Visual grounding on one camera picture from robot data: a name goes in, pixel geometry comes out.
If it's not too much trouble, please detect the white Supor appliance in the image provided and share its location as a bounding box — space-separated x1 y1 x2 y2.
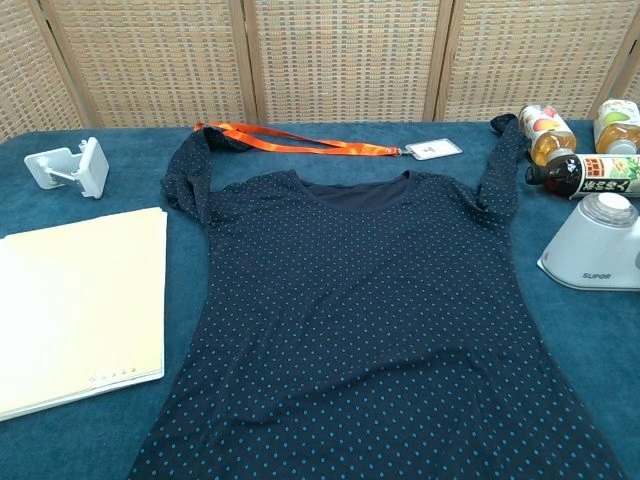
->
537 193 640 292

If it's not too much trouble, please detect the dark blue polka dot shirt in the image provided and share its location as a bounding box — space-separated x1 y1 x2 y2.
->
127 113 626 480

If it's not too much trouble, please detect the teal table cover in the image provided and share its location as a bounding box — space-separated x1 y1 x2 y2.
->
0 118 640 480

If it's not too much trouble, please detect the clear ID badge holder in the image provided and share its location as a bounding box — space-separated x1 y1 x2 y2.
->
403 141 465 160

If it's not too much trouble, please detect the white folding phone stand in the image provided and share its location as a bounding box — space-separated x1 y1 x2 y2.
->
23 136 110 201

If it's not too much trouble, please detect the woven wooden folding screen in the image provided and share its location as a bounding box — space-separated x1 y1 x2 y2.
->
0 0 640 144

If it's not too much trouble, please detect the juice bottle peach label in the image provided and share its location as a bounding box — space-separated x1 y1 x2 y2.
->
518 103 578 166

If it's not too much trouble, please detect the cream paper folder stack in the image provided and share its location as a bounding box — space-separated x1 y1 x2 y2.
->
0 206 169 423

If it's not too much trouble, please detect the dark tea bottle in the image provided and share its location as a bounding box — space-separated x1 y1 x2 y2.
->
524 153 640 202

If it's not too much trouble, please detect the juice bottle green apple label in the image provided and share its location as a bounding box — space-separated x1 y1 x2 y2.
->
593 98 640 154

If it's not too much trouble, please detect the orange lanyard strap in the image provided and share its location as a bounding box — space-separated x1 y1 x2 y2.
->
193 121 403 157

